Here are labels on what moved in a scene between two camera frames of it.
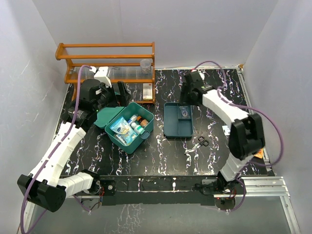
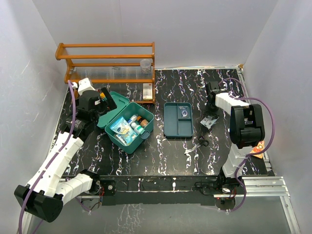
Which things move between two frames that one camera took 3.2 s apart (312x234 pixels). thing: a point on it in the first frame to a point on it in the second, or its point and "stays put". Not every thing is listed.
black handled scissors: [202, 141] stays put
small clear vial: [184, 113] stays put
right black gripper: [184, 98] to [210, 113]
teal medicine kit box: [126, 126] stays put
